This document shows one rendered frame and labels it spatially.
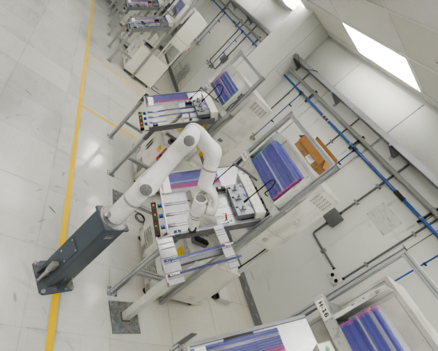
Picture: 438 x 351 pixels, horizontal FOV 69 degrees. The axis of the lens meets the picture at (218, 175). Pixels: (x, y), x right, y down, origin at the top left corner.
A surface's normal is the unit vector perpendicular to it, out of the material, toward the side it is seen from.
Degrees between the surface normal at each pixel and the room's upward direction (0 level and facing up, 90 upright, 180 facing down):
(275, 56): 90
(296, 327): 44
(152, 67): 90
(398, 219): 90
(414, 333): 90
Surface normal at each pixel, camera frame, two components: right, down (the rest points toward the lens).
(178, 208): 0.04, -0.75
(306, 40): 0.26, 0.65
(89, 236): -0.52, -0.17
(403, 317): -0.66, -0.43
